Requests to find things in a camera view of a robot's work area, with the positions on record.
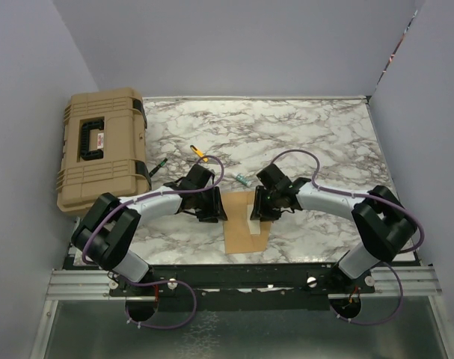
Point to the brown paper envelope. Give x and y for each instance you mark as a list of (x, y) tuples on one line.
[(237, 238)]

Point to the yellow utility knife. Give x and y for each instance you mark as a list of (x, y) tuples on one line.
[(199, 154)]

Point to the green black pen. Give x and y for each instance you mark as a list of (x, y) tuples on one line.
[(158, 167)]

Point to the tan plastic tool case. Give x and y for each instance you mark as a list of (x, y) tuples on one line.
[(104, 149)]

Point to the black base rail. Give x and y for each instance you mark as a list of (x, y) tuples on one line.
[(248, 287)]

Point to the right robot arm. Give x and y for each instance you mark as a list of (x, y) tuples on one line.
[(379, 217)]

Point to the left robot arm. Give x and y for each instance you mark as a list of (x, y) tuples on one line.
[(106, 232)]

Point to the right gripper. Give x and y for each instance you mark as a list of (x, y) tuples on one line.
[(259, 207)]

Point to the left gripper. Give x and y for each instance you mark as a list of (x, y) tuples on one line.
[(216, 211)]

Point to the aluminium frame rail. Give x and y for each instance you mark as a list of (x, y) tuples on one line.
[(83, 285)]

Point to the green white glue stick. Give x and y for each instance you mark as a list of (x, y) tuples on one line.
[(243, 180)]

